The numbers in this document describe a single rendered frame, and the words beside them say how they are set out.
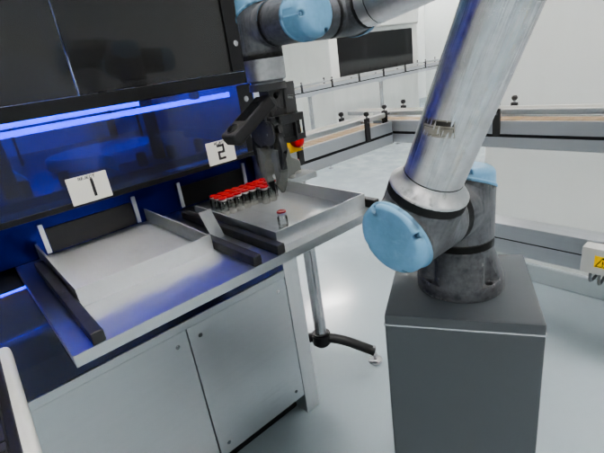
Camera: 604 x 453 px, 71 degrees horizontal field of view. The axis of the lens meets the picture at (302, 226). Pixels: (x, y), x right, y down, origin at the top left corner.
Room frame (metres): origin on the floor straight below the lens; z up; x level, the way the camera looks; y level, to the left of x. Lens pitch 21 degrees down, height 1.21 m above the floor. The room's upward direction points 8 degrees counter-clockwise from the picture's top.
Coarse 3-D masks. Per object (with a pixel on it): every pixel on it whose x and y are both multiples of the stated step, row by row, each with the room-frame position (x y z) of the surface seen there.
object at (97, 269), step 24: (96, 240) 0.96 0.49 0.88; (120, 240) 0.94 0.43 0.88; (144, 240) 0.91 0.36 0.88; (168, 240) 0.89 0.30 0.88; (192, 240) 0.86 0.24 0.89; (48, 264) 0.82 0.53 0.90; (72, 264) 0.83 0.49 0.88; (96, 264) 0.81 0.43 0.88; (120, 264) 0.79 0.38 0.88; (144, 264) 0.71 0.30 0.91; (168, 264) 0.74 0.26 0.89; (72, 288) 0.65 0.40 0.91; (96, 288) 0.66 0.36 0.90; (120, 288) 0.68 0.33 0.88
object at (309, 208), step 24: (288, 192) 1.13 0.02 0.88; (312, 192) 1.06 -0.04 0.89; (336, 192) 0.99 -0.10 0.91; (216, 216) 0.94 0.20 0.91; (240, 216) 0.99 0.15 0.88; (264, 216) 0.96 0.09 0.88; (288, 216) 0.94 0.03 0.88; (312, 216) 0.82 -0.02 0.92; (336, 216) 0.86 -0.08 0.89; (288, 240) 0.78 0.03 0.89
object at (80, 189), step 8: (80, 176) 0.91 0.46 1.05; (88, 176) 0.92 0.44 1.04; (96, 176) 0.93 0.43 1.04; (104, 176) 0.94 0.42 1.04; (72, 184) 0.90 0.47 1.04; (80, 184) 0.91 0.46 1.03; (88, 184) 0.92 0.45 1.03; (96, 184) 0.93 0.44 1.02; (104, 184) 0.94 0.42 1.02; (72, 192) 0.90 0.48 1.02; (80, 192) 0.91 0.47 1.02; (88, 192) 0.92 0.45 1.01; (104, 192) 0.94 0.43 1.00; (72, 200) 0.89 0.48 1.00; (80, 200) 0.90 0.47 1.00; (88, 200) 0.91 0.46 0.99
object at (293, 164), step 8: (272, 152) 0.82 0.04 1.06; (288, 152) 0.84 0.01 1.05; (272, 160) 0.83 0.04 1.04; (288, 160) 0.83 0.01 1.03; (296, 160) 0.85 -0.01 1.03; (288, 168) 0.83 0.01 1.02; (296, 168) 0.84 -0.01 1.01; (280, 176) 0.81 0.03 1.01; (288, 176) 0.83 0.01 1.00; (280, 184) 0.82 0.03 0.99
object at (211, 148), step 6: (210, 144) 1.12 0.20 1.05; (216, 144) 1.13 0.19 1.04; (210, 150) 1.11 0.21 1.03; (216, 150) 1.12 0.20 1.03; (228, 150) 1.15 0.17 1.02; (234, 150) 1.16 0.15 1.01; (210, 156) 1.11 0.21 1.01; (216, 156) 1.12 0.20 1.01; (222, 156) 1.13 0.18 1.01; (228, 156) 1.14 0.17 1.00; (234, 156) 1.15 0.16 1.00; (210, 162) 1.11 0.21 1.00; (216, 162) 1.12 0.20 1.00; (222, 162) 1.13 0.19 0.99
